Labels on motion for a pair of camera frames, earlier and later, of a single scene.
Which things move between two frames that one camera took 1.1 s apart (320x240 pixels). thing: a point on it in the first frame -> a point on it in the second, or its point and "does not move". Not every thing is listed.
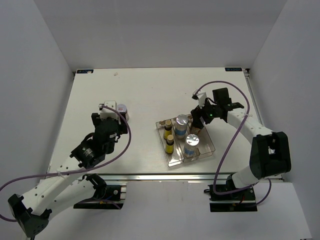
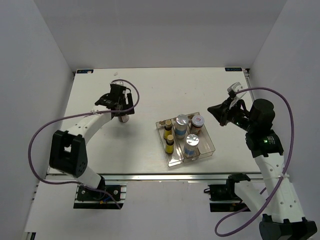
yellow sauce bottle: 170,144 does not move
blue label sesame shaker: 182,121 does not move
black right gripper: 197,113 -> 221,111
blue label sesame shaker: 191,141 does not move
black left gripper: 122,127 -> 129,101
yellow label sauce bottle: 167,129 does not move
